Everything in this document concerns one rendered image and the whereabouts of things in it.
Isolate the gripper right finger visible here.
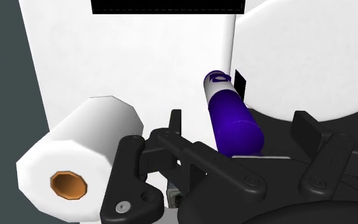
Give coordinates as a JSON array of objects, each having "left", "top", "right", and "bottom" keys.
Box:
[{"left": 289, "top": 109, "right": 358, "bottom": 201}]

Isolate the white toilet paper roll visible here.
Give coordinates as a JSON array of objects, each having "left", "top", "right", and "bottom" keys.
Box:
[{"left": 15, "top": 95, "right": 145, "bottom": 223}]

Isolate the purple and white bottle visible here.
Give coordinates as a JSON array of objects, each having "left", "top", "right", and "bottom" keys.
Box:
[{"left": 202, "top": 69, "right": 265, "bottom": 158}]

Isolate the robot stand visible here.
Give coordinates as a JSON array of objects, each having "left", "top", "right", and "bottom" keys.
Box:
[{"left": 90, "top": 0, "right": 246, "bottom": 15}]

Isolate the small black flat plate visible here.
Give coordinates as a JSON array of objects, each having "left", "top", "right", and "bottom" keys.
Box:
[{"left": 234, "top": 69, "right": 247, "bottom": 102}]

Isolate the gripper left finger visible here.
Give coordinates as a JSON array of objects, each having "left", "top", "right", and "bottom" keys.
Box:
[{"left": 99, "top": 108, "right": 268, "bottom": 224}]

